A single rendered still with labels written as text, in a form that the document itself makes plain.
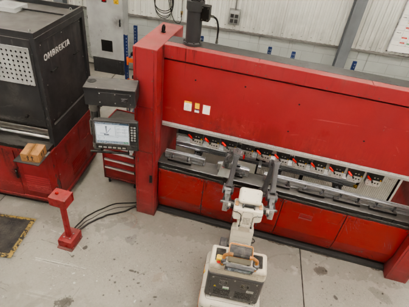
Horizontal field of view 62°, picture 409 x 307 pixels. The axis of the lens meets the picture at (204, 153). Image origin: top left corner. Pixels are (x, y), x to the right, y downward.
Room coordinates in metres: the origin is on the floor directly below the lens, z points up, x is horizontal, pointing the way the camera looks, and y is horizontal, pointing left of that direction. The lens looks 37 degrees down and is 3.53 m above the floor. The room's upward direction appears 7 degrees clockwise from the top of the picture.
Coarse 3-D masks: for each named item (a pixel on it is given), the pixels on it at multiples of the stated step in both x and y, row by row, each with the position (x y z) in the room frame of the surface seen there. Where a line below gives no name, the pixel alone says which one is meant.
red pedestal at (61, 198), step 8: (56, 192) 2.55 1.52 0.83; (64, 192) 2.59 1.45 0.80; (72, 192) 2.61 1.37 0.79; (48, 200) 2.49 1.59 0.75; (56, 200) 2.48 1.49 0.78; (64, 200) 2.48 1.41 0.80; (72, 200) 2.59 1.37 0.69; (64, 208) 2.46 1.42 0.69; (64, 216) 2.53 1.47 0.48; (64, 224) 2.53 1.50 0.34; (64, 232) 2.59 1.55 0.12; (72, 232) 2.61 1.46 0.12; (80, 232) 2.65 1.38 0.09; (64, 240) 2.48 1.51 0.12; (72, 240) 2.50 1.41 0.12; (64, 248) 2.45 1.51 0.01; (72, 248) 2.46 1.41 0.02
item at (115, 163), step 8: (120, 112) 4.06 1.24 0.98; (128, 112) 4.08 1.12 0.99; (104, 160) 3.64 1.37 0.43; (112, 160) 3.60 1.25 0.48; (120, 160) 3.60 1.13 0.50; (128, 160) 3.58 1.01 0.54; (104, 168) 3.64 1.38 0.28; (112, 168) 3.61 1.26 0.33; (120, 168) 3.61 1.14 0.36; (128, 168) 3.58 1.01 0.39; (112, 176) 3.63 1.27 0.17; (120, 176) 3.61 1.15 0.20; (128, 176) 3.58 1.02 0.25
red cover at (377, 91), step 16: (176, 48) 3.30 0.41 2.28; (192, 48) 3.30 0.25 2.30; (208, 64) 3.24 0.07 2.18; (224, 64) 3.21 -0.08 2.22; (240, 64) 3.19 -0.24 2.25; (256, 64) 3.16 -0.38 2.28; (272, 64) 3.16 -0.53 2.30; (288, 80) 3.10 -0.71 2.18; (304, 80) 3.08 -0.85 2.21; (320, 80) 3.05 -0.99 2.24; (336, 80) 3.03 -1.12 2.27; (352, 80) 3.01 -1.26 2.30; (368, 80) 3.06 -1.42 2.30; (368, 96) 2.97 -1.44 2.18; (384, 96) 2.95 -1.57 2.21; (400, 96) 2.93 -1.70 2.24
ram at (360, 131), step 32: (192, 64) 3.30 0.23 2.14; (192, 96) 3.28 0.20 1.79; (224, 96) 3.22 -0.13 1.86; (256, 96) 3.17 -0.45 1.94; (288, 96) 3.11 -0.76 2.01; (320, 96) 3.06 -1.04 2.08; (352, 96) 3.02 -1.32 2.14; (224, 128) 3.21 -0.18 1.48; (256, 128) 3.15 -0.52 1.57; (288, 128) 3.10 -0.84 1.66; (320, 128) 3.04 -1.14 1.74; (352, 128) 2.99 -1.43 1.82; (384, 128) 2.95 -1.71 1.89; (320, 160) 3.02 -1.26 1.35; (352, 160) 2.97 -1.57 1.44; (384, 160) 2.92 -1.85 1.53
